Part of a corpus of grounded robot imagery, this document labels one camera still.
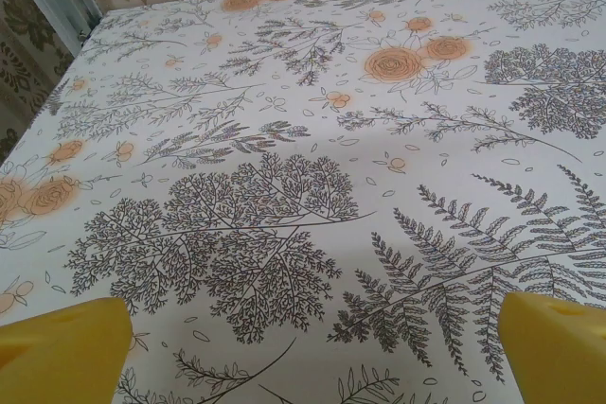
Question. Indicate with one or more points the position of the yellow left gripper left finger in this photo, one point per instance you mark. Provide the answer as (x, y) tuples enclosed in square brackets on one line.
[(61, 356)]

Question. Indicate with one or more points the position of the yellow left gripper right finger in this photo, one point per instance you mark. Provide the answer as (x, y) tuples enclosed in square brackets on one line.
[(558, 356)]

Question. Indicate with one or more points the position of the floral printed tablecloth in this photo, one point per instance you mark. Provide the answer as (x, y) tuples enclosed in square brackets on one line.
[(303, 139)]

